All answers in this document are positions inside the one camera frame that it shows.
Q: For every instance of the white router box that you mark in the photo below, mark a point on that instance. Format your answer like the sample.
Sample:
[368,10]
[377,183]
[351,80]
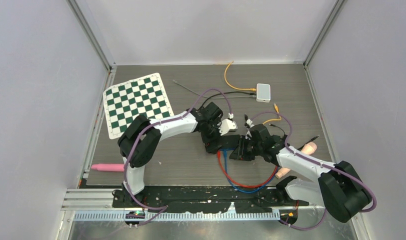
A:
[263,93]

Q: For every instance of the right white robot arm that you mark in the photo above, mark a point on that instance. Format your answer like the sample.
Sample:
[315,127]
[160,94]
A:
[335,186]

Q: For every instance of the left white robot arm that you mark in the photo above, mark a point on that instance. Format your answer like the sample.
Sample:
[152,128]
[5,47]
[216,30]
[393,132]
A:
[138,143]

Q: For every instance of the green white chessboard mat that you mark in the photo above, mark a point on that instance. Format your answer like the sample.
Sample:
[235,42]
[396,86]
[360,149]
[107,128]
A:
[123,102]

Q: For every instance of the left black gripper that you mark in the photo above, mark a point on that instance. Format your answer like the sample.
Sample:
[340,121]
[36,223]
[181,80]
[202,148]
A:
[215,124]

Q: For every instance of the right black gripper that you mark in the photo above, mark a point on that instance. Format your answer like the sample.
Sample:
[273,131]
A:
[240,153]

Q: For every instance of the beige cylinder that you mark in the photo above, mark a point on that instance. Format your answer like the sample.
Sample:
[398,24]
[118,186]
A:
[308,149]

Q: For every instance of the pink cylinder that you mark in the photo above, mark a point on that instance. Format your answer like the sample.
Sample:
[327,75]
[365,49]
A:
[108,167]

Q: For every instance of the black network switch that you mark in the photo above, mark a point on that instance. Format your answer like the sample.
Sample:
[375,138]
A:
[226,143]

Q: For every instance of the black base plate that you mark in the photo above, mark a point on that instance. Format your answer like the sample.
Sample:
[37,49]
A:
[213,199]

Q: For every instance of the slotted cable duct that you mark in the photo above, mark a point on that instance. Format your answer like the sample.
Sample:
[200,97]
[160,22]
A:
[141,215]

